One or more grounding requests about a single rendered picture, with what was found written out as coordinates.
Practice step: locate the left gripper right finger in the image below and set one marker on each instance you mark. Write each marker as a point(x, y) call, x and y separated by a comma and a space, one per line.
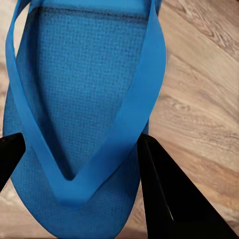
point(174, 207)

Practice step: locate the sandal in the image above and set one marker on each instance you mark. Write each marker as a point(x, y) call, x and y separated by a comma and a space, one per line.
point(81, 90)

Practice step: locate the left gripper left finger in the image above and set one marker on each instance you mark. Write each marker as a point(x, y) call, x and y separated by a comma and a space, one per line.
point(12, 149)

